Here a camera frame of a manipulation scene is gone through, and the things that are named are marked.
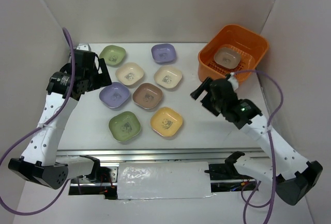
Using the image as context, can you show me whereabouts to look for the taupe square panda plate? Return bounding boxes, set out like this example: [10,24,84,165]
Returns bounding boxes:
[214,47,241,69]

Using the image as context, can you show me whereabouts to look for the yellow square panda plate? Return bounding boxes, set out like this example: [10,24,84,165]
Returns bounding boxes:
[150,107,184,138]

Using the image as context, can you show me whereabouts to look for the green plate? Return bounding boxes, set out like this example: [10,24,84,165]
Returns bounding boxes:
[99,45,126,67]
[108,111,141,142]

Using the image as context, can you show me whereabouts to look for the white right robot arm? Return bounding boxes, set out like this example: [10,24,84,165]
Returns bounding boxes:
[190,76,323,206]

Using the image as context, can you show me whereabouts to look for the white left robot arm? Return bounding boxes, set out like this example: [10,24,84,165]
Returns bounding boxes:
[8,50,112,189]

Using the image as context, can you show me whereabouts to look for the orange plastic bin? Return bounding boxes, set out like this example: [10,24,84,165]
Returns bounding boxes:
[198,24,269,81]

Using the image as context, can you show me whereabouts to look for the purple plate left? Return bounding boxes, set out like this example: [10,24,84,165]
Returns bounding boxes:
[99,82,130,109]

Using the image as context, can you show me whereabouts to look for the purple plate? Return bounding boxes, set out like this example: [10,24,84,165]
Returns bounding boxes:
[99,82,130,109]
[151,43,177,64]

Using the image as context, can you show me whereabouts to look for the cream plate right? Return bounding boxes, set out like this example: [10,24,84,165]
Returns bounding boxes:
[154,65,183,89]

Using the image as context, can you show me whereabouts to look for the cream plate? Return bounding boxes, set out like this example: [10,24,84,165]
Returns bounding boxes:
[115,62,145,88]
[154,65,183,89]

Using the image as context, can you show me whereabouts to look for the cream plate left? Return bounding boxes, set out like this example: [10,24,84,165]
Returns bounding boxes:
[115,62,145,88]

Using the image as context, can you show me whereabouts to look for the purple plate far centre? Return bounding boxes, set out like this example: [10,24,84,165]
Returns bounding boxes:
[151,43,177,64]

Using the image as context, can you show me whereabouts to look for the brown plate centre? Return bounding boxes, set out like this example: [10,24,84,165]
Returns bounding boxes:
[132,83,163,110]

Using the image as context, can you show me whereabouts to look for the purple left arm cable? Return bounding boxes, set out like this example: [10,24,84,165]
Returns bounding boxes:
[0,27,77,216]

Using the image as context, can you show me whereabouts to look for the aluminium rail frame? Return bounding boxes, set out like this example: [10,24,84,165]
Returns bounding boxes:
[55,43,269,196]

